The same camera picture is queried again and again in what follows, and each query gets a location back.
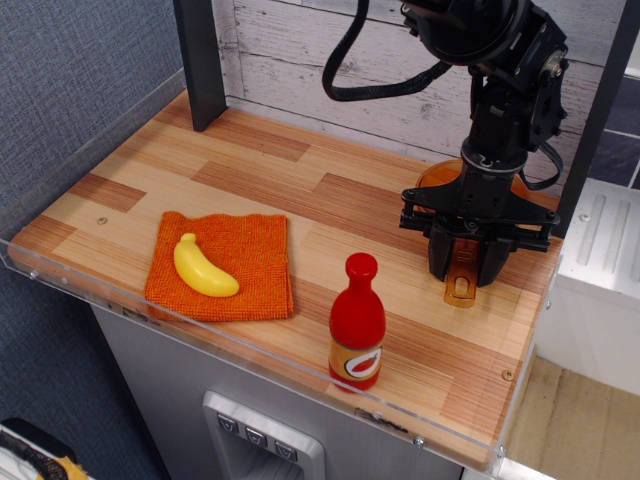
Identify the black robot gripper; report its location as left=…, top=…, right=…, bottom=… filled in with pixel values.
left=400, top=138, right=559, bottom=287

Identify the orange transparent plastic pot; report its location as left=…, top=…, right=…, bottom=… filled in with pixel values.
left=416, top=159, right=530, bottom=308

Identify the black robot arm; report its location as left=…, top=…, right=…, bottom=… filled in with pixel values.
left=400, top=1, right=568, bottom=287

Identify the red toy sauce bottle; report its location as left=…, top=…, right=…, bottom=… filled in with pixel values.
left=328, top=252, right=386, bottom=390

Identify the white toy sink unit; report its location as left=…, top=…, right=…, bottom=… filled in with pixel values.
left=534, top=180, right=639, bottom=394

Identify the orange woven cloth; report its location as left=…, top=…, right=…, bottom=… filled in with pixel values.
left=144, top=211, right=294, bottom=322

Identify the yellow toy banana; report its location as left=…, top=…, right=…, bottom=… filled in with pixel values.
left=173, top=233, right=240, bottom=298

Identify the grey toy fridge cabinet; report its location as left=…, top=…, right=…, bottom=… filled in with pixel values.
left=95, top=307, right=463, bottom=479

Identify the clear acrylic table guard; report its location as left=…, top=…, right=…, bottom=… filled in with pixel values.
left=1, top=71, right=560, bottom=470

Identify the yellow object at corner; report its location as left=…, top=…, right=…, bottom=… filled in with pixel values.
left=52, top=456, right=91, bottom=480

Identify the black white object at corner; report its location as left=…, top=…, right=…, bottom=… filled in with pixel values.
left=1, top=418, right=76, bottom=479

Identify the dark right frame post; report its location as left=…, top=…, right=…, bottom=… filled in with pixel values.
left=552, top=0, right=639, bottom=239

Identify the dark frame post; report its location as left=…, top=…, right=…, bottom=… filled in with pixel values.
left=173, top=0, right=227, bottom=132
left=552, top=0, right=639, bottom=239

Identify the dark left frame post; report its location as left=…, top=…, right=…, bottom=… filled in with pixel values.
left=173, top=0, right=227, bottom=132

